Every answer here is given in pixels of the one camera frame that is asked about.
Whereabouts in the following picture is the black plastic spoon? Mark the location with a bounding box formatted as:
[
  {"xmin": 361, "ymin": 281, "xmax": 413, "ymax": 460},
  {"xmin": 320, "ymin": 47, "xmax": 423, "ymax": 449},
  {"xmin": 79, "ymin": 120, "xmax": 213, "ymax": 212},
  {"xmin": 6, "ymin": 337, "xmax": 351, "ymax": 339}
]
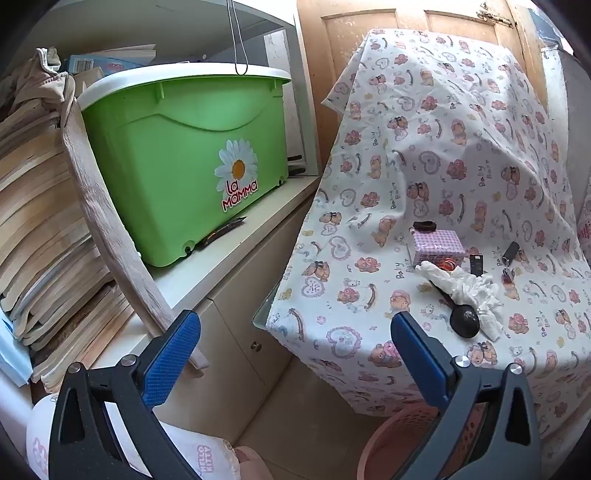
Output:
[{"xmin": 431, "ymin": 281, "xmax": 480, "ymax": 339}]

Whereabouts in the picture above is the white tissue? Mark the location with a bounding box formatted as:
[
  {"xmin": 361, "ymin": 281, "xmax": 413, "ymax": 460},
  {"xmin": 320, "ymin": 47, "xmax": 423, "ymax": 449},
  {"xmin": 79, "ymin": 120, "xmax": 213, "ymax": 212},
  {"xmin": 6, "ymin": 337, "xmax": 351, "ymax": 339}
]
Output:
[{"xmin": 415, "ymin": 261, "xmax": 504, "ymax": 342}]

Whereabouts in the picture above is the black sachet packet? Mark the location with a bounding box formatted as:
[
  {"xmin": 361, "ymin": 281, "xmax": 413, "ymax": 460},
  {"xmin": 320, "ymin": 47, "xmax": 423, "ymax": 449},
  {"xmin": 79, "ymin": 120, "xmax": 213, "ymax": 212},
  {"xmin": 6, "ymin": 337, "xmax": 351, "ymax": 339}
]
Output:
[{"xmin": 470, "ymin": 254, "xmax": 484, "ymax": 277}]

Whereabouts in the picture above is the black cylinder keychain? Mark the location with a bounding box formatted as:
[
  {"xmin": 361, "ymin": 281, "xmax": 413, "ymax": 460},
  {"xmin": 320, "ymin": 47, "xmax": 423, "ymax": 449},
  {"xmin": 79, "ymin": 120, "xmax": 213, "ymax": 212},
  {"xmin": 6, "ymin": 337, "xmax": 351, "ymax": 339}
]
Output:
[{"xmin": 501, "ymin": 241, "xmax": 520, "ymax": 267}]

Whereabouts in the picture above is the pink checkered tissue pack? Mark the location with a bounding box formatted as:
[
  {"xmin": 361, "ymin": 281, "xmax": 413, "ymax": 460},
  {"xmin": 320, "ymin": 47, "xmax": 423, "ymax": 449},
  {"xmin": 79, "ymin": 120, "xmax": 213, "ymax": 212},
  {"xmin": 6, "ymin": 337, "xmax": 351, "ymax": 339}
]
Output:
[{"xmin": 409, "ymin": 229, "xmax": 466, "ymax": 265}]

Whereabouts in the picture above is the pink plastic trash basket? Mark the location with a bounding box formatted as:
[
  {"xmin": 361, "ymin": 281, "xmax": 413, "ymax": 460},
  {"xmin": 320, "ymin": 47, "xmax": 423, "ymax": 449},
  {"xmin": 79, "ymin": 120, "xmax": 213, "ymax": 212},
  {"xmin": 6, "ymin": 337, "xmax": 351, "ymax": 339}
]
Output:
[{"xmin": 356, "ymin": 404, "xmax": 485, "ymax": 480}]

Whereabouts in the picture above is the hello kitty pyjama leg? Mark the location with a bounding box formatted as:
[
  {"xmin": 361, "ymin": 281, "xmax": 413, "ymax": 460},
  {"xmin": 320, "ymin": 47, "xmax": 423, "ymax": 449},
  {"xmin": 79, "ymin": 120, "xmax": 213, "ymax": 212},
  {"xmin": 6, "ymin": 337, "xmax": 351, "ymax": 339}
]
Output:
[{"xmin": 25, "ymin": 391, "xmax": 243, "ymax": 480}]

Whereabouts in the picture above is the wooden plank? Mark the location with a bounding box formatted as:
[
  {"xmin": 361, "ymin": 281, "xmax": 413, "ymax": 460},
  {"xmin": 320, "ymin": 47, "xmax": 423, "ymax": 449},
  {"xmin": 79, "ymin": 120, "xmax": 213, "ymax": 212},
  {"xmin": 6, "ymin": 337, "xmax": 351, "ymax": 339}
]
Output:
[{"xmin": 60, "ymin": 98, "xmax": 211, "ymax": 370}]

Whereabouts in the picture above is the stack of old books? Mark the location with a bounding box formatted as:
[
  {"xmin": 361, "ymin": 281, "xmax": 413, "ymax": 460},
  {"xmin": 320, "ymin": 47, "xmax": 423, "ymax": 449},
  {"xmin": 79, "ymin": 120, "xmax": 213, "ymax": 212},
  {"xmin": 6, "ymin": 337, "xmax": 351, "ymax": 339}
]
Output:
[{"xmin": 1, "ymin": 74, "xmax": 133, "ymax": 393}]

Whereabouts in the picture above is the white cabinet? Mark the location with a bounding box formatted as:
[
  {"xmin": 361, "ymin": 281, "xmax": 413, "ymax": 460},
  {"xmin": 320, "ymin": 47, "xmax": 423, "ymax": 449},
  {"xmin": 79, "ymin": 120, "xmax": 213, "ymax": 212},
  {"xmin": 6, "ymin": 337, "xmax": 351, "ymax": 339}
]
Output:
[{"xmin": 91, "ymin": 174, "xmax": 325, "ymax": 444}]

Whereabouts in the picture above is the teddy bear print cloth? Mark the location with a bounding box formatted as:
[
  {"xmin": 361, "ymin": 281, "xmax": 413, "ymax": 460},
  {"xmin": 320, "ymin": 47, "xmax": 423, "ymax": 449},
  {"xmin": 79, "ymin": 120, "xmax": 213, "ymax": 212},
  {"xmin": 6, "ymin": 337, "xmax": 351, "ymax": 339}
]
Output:
[{"xmin": 266, "ymin": 29, "xmax": 590, "ymax": 435}]

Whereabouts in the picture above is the green plastic storage box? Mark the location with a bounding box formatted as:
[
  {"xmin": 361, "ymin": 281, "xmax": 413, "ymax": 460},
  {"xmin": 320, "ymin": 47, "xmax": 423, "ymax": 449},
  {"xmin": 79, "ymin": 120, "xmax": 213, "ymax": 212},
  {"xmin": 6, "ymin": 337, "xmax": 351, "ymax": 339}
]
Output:
[{"xmin": 78, "ymin": 63, "xmax": 290, "ymax": 267}]

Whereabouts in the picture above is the wooden door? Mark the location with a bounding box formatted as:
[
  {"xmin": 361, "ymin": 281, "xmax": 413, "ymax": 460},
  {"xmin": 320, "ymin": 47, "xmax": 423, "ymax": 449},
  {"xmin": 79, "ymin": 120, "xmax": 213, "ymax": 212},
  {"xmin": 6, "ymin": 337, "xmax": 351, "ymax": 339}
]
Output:
[{"xmin": 297, "ymin": 0, "xmax": 547, "ymax": 163}]

